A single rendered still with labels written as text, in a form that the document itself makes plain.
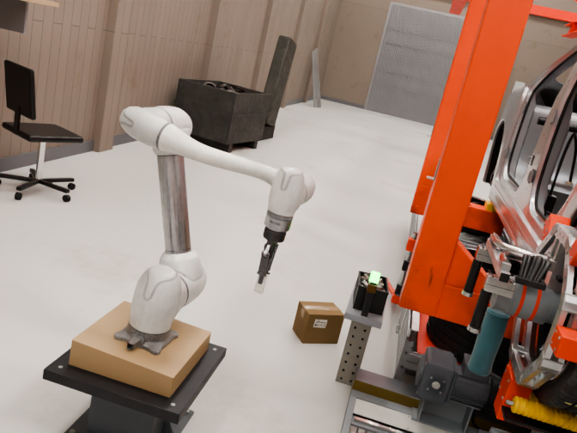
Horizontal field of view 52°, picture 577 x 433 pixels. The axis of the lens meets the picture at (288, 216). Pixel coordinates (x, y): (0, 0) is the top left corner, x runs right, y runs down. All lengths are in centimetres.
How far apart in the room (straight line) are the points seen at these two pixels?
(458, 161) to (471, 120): 17
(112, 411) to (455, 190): 159
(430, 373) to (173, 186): 129
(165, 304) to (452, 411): 141
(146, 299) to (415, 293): 118
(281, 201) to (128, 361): 75
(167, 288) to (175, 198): 35
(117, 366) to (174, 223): 55
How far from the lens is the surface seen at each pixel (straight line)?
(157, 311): 215
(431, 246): 262
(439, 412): 289
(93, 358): 220
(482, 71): 254
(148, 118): 210
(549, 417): 230
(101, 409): 236
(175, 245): 230
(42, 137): 473
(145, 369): 213
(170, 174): 225
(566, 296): 200
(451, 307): 271
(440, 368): 260
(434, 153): 449
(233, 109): 771
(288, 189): 190
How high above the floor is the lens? 151
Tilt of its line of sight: 16 degrees down
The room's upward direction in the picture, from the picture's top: 13 degrees clockwise
